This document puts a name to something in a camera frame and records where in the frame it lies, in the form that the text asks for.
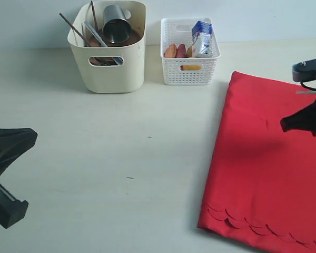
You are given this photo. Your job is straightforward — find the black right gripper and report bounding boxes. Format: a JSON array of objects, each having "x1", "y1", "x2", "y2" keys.
[{"x1": 280, "y1": 99, "x2": 316, "y2": 137}]

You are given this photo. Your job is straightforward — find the red table cloth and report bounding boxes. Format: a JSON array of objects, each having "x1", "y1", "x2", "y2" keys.
[{"x1": 197, "y1": 72, "x2": 316, "y2": 252}]

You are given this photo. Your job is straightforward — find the dark wooden chopstick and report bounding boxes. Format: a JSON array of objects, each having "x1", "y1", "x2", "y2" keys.
[
  {"x1": 59, "y1": 13, "x2": 91, "y2": 46},
  {"x1": 90, "y1": 1, "x2": 98, "y2": 31}
]

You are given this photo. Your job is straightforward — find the steel table knife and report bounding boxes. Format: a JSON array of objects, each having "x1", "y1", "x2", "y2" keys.
[{"x1": 84, "y1": 21, "x2": 123, "y2": 65}]

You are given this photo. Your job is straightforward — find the yellow lemon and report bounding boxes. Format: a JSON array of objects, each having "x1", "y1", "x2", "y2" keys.
[{"x1": 180, "y1": 65, "x2": 202, "y2": 71}]

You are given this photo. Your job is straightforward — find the blue white milk carton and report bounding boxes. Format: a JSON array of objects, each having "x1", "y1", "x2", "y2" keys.
[{"x1": 191, "y1": 21, "x2": 213, "y2": 58}]

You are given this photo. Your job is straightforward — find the fried chicken nugget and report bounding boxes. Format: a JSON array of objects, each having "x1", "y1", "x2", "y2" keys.
[{"x1": 164, "y1": 44, "x2": 177, "y2": 59}]

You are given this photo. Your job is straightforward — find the stainless steel cup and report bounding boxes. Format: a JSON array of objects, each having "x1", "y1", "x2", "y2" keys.
[{"x1": 102, "y1": 5, "x2": 132, "y2": 44}]

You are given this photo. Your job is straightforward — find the brown wooden plate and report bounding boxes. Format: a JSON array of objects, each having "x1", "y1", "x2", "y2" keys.
[{"x1": 89, "y1": 30, "x2": 141, "y2": 66}]

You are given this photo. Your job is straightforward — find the yellow cheese wedge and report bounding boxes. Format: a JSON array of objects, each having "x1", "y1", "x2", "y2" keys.
[{"x1": 185, "y1": 46, "x2": 196, "y2": 58}]

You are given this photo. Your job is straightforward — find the cream plastic bin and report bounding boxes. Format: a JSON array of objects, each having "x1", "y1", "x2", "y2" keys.
[{"x1": 67, "y1": 1, "x2": 146, "y2": 93}]

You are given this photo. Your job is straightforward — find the white perforated basket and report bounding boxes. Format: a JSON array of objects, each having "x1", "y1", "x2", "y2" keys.
[{"x1": 160, "y1": 18, "x2": 221, "y2": 85}]

